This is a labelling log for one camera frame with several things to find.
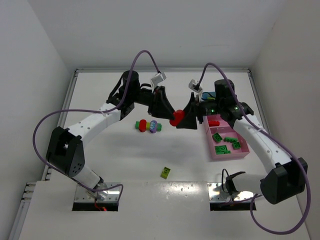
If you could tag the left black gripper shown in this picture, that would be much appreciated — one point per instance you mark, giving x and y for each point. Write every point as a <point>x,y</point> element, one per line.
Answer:
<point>155,102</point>

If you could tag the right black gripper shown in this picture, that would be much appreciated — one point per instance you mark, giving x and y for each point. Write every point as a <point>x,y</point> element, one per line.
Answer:
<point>197,110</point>

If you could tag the red round lego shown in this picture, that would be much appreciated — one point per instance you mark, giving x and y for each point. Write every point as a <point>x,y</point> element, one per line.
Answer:
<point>142,125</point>
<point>178,117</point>

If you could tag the red square lego brick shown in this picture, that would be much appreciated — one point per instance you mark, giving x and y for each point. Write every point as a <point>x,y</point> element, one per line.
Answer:
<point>213,123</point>

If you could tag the green base plate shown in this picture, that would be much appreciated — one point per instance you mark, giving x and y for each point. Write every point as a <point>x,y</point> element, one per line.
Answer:
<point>159,126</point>

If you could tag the green lego plate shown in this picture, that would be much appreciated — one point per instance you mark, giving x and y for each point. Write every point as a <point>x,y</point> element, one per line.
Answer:
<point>230,139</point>

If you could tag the large green plate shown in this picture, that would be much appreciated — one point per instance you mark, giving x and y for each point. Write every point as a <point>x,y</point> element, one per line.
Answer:
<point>221,150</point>

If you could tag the yellow-green lego brick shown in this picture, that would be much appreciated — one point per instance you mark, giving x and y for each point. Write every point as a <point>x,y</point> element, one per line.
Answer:
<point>165,173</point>

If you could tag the purple paw lego piece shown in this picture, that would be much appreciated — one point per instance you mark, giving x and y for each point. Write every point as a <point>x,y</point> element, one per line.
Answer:
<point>153,127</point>

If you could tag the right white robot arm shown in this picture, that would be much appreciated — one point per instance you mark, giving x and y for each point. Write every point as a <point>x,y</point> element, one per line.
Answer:
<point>285,174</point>

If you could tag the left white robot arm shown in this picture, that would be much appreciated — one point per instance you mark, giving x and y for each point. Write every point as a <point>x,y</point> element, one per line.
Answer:
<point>66,147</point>

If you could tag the small pink container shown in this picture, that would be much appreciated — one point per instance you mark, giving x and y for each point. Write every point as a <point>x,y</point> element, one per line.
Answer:
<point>214,117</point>

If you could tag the large pink container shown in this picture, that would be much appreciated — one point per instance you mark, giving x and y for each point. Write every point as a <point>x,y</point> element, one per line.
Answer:
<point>226,144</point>

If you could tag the green square lego in bin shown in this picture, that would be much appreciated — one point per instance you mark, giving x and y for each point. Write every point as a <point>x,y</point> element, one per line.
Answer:
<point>236,145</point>

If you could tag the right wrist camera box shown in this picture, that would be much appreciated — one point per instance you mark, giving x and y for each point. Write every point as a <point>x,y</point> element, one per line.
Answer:
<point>195,86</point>

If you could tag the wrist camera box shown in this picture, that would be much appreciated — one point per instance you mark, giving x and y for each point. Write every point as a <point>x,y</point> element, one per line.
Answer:
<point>195,86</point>
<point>158,78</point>

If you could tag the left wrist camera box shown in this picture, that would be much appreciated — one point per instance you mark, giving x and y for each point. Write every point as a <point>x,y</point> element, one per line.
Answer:
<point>158,78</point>

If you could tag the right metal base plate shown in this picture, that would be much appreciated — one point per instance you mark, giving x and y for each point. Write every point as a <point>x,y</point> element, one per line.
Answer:
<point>218,194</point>

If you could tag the metal base plate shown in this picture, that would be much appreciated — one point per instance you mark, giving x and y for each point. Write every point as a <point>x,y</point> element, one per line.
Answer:
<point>218,194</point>
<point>110,194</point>

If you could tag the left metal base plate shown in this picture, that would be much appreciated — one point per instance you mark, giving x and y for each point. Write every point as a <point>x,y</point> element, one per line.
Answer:
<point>110,194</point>

